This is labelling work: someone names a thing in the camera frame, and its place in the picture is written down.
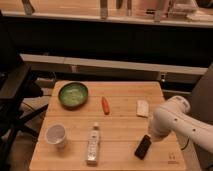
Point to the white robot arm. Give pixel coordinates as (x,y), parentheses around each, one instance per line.
(172,116)

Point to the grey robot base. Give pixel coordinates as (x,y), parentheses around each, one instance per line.
(201,101)

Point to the orange carrot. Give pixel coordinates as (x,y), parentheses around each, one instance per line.
(105,106)

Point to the white squeeze bottle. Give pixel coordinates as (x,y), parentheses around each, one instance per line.
(93,145)

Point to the green bowl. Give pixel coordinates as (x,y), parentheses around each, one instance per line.
(73,94)

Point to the white paper cup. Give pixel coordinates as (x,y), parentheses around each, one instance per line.
(56,135)

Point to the black chair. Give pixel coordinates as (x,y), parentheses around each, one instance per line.
(17,82)

